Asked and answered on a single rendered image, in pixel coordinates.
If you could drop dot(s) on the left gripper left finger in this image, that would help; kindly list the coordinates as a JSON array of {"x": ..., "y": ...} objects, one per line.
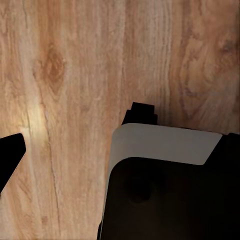
[{"x": 12, "y": 149}]

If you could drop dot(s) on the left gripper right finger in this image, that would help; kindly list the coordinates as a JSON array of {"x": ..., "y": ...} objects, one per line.
[{"x": 232, "y": 149}]

